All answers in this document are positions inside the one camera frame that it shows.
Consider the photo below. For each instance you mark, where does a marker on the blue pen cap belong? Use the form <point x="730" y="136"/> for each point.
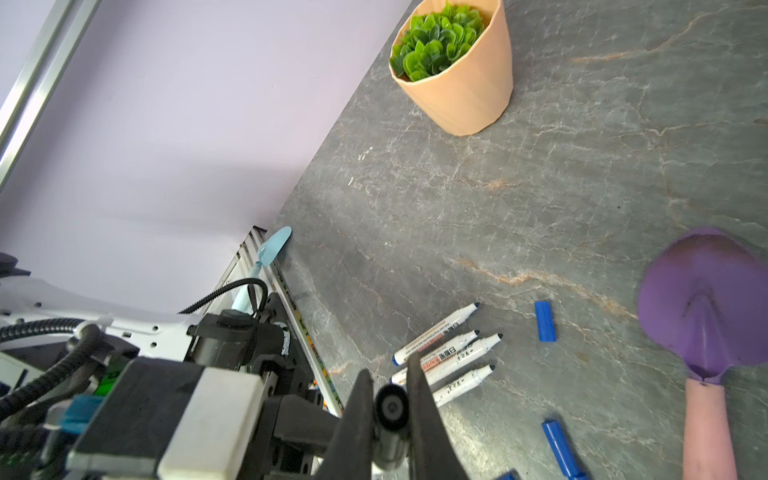
<point x="562" y="452"/>
<point x="510" y="475"/>
<point x="545" y="322"/>

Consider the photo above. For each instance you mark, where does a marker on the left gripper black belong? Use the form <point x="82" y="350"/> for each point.
<point x="291" y="428"/>

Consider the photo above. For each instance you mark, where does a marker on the purple trowel pink handle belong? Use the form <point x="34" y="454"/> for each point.
<point x="704" y="298"/>

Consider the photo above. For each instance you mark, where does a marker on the white marker pen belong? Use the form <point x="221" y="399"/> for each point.
<point x="462" y="385"/>
<point x="435" y="333"/>
<point x="442" y="353"/>
<point x="469" y="354"/>

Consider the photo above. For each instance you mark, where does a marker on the black pen cap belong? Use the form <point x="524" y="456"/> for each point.
<point x="391" y="428"/>

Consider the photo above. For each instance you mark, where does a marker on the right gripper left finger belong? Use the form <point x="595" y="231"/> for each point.
<point x="349" y="455"/>

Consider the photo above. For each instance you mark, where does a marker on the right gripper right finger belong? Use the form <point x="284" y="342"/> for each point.
<point x="431" y="454"/>

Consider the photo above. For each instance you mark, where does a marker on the beige pot with green plant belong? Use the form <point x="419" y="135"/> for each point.
<point x="454" y="60"/>

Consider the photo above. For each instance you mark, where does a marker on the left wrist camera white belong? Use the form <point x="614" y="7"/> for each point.
<point x="163" y="420"/>

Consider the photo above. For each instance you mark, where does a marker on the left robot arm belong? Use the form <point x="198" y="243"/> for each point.
<point x="91" y="390"/>

